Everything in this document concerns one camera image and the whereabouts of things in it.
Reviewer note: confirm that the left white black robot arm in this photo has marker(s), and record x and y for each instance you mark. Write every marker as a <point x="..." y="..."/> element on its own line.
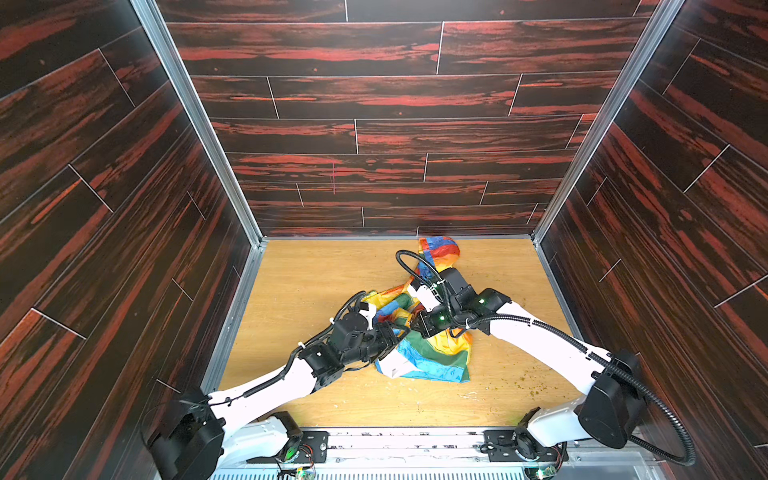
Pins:
<point x="194" y="434"/>

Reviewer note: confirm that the aluminium front rail frame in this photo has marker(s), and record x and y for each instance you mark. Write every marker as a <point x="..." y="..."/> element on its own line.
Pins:
<point x="427" y="453"/>

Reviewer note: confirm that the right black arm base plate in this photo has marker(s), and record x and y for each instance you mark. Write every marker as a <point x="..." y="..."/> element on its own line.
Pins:
<point x="508" y="446"/>

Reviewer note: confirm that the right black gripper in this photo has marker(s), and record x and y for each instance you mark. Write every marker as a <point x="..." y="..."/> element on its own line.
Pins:
<point x="424" y="324"/>

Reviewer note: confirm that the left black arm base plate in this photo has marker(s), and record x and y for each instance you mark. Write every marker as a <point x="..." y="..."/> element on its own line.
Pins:
<point x="312" y="447"/>

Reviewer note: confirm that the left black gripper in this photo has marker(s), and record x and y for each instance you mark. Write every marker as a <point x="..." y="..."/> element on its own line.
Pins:
<point x="387" y="337"/>

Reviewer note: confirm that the multicoloured patchwork jacket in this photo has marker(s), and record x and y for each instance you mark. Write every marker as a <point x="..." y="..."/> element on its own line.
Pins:
<point x="443" y="357"/>

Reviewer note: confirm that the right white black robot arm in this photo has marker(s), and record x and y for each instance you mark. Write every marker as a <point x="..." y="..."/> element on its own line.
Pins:
<point x="612" y="399"/>

